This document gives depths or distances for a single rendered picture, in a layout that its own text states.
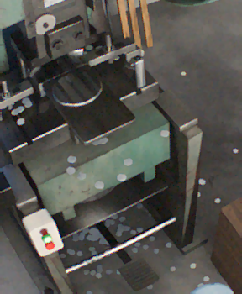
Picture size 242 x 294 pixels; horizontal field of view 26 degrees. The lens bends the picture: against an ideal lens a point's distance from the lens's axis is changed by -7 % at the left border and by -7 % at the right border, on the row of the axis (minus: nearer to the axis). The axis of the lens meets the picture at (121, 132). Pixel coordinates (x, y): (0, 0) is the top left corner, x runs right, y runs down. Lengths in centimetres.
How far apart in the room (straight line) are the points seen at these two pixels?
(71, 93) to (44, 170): 20
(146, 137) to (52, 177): 27
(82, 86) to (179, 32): 155
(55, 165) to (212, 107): 118
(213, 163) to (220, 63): 64
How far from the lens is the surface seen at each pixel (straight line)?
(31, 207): 136
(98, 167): 143
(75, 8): 130
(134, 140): 144
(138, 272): 174
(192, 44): 279
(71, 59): 148
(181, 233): 185
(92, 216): 170
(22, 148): 139
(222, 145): 228
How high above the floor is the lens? 170
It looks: 47 degrees down
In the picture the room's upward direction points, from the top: 6 degrees counter-clockwise
